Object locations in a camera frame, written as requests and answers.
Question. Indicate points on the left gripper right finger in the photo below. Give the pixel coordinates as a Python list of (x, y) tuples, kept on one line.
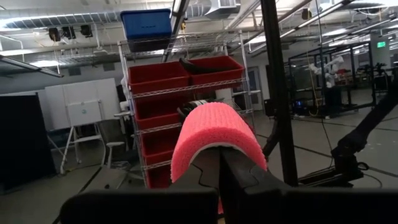
[(239, 180)]

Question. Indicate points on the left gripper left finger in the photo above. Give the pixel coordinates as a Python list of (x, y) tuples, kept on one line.
[(202, 171)]

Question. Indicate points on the pink elastic bandage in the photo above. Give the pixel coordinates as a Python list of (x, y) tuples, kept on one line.
[(211, 130)]

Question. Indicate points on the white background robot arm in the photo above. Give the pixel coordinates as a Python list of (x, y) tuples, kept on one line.
[(331, 70)]

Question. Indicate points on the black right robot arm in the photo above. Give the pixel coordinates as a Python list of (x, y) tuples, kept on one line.
[(351, 146)]

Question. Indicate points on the red plastic bin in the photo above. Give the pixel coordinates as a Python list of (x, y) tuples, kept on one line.
[(155, 119), (158, 177), (158, 141), (224, 71), (155, 77)]

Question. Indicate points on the black item with white label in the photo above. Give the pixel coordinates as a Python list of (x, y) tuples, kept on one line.
[(186, 110)]

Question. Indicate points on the grey office chair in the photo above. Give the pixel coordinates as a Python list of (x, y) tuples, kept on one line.
[(112, 133)]

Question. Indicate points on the black item in red bin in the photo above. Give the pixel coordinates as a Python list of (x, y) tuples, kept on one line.
[(196, 67)]

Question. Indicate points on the small whiteboard on stand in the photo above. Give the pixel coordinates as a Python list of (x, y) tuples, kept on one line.
[(84, 113)]

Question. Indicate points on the large white board panel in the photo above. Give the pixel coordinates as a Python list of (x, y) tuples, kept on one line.
[(81, 90)]

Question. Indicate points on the blue plastic bin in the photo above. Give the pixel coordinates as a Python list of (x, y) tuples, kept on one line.
[(146, 25)]

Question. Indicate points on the black partition panel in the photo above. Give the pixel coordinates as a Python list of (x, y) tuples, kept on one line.
[(21, 140)]

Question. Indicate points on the green exit sign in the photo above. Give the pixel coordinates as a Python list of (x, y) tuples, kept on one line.
[(381, 44)]

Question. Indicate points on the black background cage frame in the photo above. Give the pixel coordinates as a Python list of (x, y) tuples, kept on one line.
[(351, 62)]

